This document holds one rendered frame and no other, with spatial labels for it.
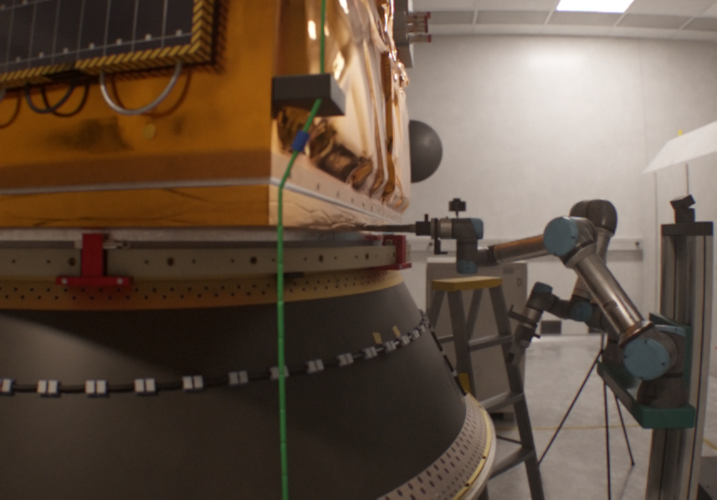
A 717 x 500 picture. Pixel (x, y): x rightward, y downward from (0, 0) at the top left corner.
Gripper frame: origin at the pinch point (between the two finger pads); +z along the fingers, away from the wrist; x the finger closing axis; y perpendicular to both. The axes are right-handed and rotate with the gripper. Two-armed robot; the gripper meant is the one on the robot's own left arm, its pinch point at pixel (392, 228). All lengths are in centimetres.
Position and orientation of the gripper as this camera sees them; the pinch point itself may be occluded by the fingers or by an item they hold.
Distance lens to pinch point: 183.8
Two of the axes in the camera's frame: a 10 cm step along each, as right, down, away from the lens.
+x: -1.6, -0.1, -9.9
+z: -9.9, 0.0, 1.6
